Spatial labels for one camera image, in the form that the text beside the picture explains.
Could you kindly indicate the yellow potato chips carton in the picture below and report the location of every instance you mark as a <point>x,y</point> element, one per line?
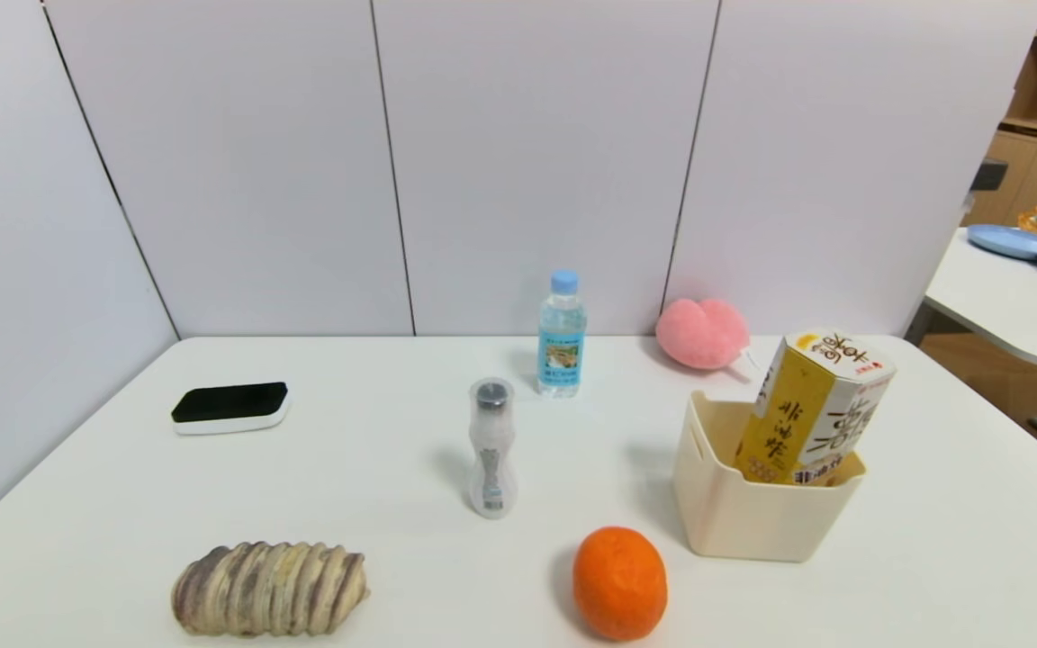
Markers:
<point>807,414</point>

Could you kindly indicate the cream plastic storage box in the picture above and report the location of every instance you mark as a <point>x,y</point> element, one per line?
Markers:
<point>752,522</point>

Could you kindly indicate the clear water bottle blue cap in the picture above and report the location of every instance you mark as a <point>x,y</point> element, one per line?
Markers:
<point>562,351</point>

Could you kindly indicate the white bottle with grey cap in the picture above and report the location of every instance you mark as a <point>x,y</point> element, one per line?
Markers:
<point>492,450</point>

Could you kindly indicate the pink plush peach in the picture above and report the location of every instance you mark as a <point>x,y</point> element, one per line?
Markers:
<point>703,333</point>

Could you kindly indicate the orange fruit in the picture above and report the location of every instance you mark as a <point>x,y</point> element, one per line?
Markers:
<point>619,585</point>

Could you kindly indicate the black white board eraser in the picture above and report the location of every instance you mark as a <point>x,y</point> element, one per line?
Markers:
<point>229,401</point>

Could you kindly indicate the striped brown bread loaf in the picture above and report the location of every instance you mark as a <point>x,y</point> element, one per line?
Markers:
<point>266,589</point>

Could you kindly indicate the white side table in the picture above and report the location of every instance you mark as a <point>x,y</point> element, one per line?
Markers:
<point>1005,306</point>

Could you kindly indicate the small black device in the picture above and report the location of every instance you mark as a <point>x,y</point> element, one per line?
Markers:
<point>989,175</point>

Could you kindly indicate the blue plate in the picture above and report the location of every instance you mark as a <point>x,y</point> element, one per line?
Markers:
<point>1014,241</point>

